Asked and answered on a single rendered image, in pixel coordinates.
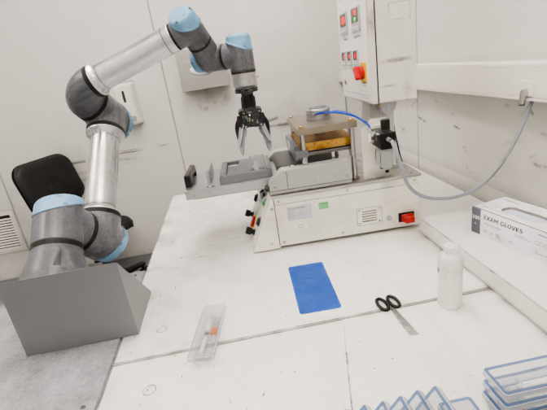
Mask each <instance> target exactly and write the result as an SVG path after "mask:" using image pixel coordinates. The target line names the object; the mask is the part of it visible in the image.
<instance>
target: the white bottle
mask: <svg viewBox="0 0 547 410"><path fill-rule="evenodd" d="M462 283H463V258H462V254H461V253H460V252H459V251H457V244H455V243H452V242H447V243H445V244H444V250H443V251H441V252H440V254H439V256H438V265H437V292H438V304H439V305H440V306H441V307H442V308H445V309H449V310H455V309H458V308H459V307H460V306H461V305H462Z"/></svg>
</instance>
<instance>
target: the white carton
mask: <svg viewBox="0 0 547 410"><path fill-rule="evenodd" d="M471 231H473V232H475V233H478V234H480V235H482V236H485V237H486V238H489V239H492V240H493V241H495V242H499V243H500V244H502V245H505V246H507V247H509V248H512V249H514V250H516V251H519V252H521V253H523V254H525V255H528V256H530V257H532V258H534V259H536V260H539V261H541V262H543V263H546V264H547V208H544V207H539V206H537V205H534V204H530V203H526V202H523V201H520V200H517V199H514V198H510V197H507V196H505V197H503V198H498V199H495V200H492V201H489V202H486V203H481V204H478V205H475V206H473V207H472V221H471Z"/></svg>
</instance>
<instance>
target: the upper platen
mask: <svg viewBox="0 0 547 410"><path fill-rule="evenodd" d="M291 136H292V138H293V139H294V141H295V142H296V144H297V145H298V147H299V150H301V148H300V136H297V135H296V134H295V133H292V134H291ZM304 137H305V144H306V149H307V150H308V151H309V155H319V154H324V153H329V152H335V151H340V150H350V137H349V133H348V132H346V131H345V130H343V129H339V130H334V131H328V132H323V133H313V134H308V135H304Z"/></svg>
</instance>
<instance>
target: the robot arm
mask: <svg viewBox="0 0 547 410"><path fill-rule="evenodd" d="M168 21H169V23H168V24H166V25H164V26H163V27H161V28H158V29H157V30H155V31H154V32H152V33H150V34H148V35H146V36H145V37H143V38H141V39H139V40H138V41H136V42H134V43H132V44H131V45H129V46H126V47H125V48H124V49H122V50H120V51H118V52H116V53H115V54H113V55H111V56H109V57H107V58H106V59H104V60H102V61H100V62H99V63H96V64H95V65H92V64H86V65H85V66H84V67H82V68H80V69H78V70H77V71H76V72H75V73H74V74H73V75H72V77H71V78H70V80H69V81H68V84H67V87H66V91H65V98H66V103H67V105H68V107H69V109H70V111H71V112H72V113H73V114H74V115H76V116H77V117H79V118H80V119H81V120H83V121H85V122H86V131H85V134H86V136H87V137H88V138H89V139H90V152H89V161H88V170H87V179H86V188H85V202H84V200H83V198H81V197H79V196H76V195H73V194H52V195H48V196H46V197H43V198H40V199H38V200H37V201H36V202H35V203H34V205H33V214H32V215H31V217H32V227H31V238H30V249H29V257H28V259H27V262H26V264H25V266H24V269H23V272H22V273H21V274H20V276H19V279H18V280H24V279H28V278H33V277H41V276H45V275H50V274H55V273H63V272H67V271H72V270H77V269H81V268H88V265H87V263H86V260H85V257H87V258H90V259H91V260H97V261H102V262H107V261H111V260H113V259H115V258H117V257H118V256H119V255H120V253H121V252H123V251H124V249H125V248H126V246H127V243H128V240H129V235H128V232H127V230H126V229H125V227H123V226H122V225H120V219H121V214H120V212H119V211H118V210H117V209H116V193H117V179H118V164H119V150H120V143H122V142H123V141H124V140H125V139H126V138H127V137H128V136H129V132H131V131H132V128H133V117H132V116H131V114H130V113H129V111H128V110H127V109H126V108H125V107H124V106H123V105H122V104H120V103H119V102H117V101H116V100H115V99H114V98H113V97H112V96H111V95H110V94H109V92H110V89H111V88H113V87H115V86H116V85H119V84H120V83H122V82H124V81H126V80H128V79H129V78H131V77H132V76H135V75H137V74H139V73H140V72H142V71H144V70H146V69H148V68H149V67H151V66H153V65H155V64H157V63H158V62H160V61H162V60H164V59H166V58H168V57H169V56H171V55H174V54H176V53H177V52H178V51H180V50H183V49H184V48H186V47H187V48H188V49H189V51H190V63H191V64H192V68H193V69H194V70H195V71H196V72H198V73H204V72H206V73H210V72H216V71H222V70H227V69H230V71H231V76H232V81H233V87H234V88H235V90H234V91H235V93H236V94H241V96H242V97H241V107H242V108H240V109H239V110H238V116H237V120H236V123H235V132H236V136H237V140H238V148H239V150H240V152H241V154H242V155H244V144H245V140H244V139H245V137H246V136H247V130H246V129H247V128H250V127H259V131H260V133H261V134H263V136H264V140H265V141H266V146H267V147H268V149H269V151H271V146H272V142H271V134H270V127H269V121H268V119H267V117H266V116H265V114H264V112H262V110H261V107H260V106H256V99H255V95H253V92H255V91H257V90H258V87H257V86H256V85H257V79H256V78H258V77H259V75H258V74H257V75H256V67H255V61H254V56H253V47H252V42H251V38H250V35H249V34H248V33H236V34H230V35H227V36H226V37H225V43H222V44H216V43H215V42H214V40H213V39H212V37H211V36H210V34H209V33H208V30H207V29H206V28H205V27H204V25H203V23H202V22H201V19H200V18H199V16H198V15H196V13H195V12H194V10H193V9H192V8H191V7H190V6H188V5H184V4H183V5H179V6H177V7H175V8H174V9H173V11H171V12H170V13H169V16H168ZM243 126H244V127H243Z"/></svg>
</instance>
